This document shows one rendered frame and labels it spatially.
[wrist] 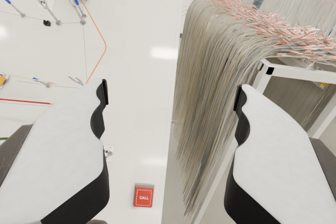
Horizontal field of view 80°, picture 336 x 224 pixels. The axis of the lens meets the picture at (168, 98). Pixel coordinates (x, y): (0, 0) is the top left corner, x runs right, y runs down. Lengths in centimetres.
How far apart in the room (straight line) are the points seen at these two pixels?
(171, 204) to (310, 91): 137
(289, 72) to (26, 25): 82
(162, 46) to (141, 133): 29
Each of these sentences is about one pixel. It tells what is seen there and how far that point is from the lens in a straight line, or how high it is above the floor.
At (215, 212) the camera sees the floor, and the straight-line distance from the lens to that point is 200.
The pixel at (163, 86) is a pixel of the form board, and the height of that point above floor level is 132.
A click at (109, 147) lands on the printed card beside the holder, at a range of 63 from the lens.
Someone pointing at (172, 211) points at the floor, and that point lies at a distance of 189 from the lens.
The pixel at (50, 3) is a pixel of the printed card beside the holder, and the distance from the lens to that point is 79.
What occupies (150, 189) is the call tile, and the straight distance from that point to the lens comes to 62.
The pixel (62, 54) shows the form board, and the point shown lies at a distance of 70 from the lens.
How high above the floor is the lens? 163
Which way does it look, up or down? 32 degrees down
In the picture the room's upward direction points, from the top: 11 degrees clockwise
